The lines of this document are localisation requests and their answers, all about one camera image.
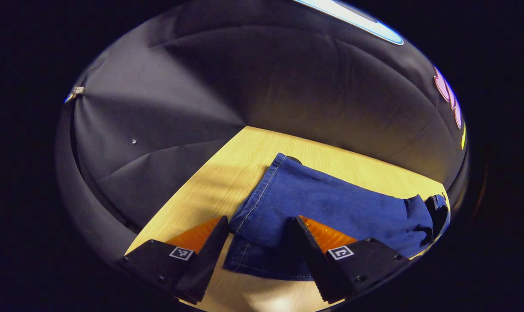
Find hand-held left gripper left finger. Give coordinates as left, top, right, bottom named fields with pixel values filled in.
left=116, top=215, right=230, bottom=305

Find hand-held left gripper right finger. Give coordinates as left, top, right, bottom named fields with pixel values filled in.
left=287, top=215, right=410, bottom=304

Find blue denim jeans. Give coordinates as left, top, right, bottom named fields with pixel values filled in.
left=223, top=153, right=451, bottom=281

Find black backdrop cloth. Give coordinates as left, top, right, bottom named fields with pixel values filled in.
left=56, top=0, right=470, bottom=265

